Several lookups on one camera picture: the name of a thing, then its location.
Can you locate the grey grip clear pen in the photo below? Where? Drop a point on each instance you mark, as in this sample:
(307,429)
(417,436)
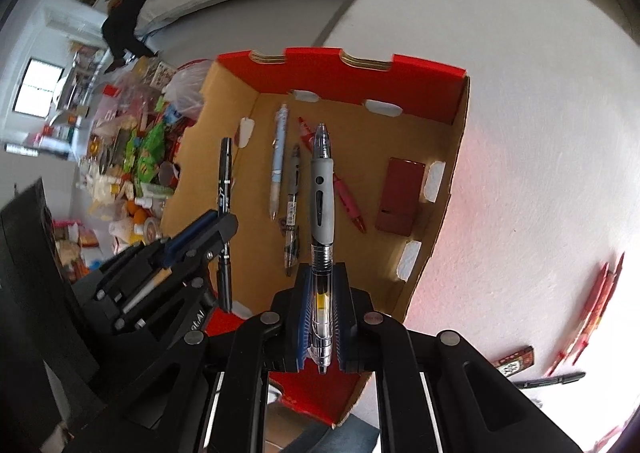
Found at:
(322,193)

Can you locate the red cardboard box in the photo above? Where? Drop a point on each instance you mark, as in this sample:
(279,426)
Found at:
(370,143)

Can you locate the red gel pen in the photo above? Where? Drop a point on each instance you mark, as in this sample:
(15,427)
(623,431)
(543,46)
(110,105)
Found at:
(565,358)
(350,198)
(619,278)

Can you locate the person's jeans leg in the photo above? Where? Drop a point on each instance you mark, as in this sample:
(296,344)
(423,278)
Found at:
(310,438)

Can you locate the light blue pen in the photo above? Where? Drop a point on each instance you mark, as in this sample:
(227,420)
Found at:
(278,158)

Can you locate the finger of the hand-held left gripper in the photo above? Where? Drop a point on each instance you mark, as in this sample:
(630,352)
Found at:
(190,278)
(210,233)

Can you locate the grey felt table cover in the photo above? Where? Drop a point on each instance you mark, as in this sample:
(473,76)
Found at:
(525,133)

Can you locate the white plastic bag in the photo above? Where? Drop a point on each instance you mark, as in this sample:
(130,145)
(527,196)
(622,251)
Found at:
(185,88)

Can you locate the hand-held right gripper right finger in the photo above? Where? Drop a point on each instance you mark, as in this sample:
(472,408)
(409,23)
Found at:
(344,328)

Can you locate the pile of household clutter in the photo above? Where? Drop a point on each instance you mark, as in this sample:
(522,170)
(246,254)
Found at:
(130,158)

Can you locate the dark brown lighter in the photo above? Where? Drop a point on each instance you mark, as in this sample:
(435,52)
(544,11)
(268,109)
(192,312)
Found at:
(515,360)

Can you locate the thin grey pen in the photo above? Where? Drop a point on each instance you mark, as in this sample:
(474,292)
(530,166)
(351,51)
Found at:
(291,213)

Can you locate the black marker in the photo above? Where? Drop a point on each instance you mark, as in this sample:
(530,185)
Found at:
(224,183)
(550,379)

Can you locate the window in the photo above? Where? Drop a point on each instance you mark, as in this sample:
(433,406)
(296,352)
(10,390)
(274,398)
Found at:
(37,88)

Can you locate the dark clothes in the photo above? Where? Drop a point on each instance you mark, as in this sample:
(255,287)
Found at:
(125,18)

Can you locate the red case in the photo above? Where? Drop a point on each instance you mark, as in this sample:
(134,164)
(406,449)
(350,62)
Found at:
(400,193)

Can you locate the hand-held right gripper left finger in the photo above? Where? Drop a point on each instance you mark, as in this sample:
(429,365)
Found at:
(302,328)

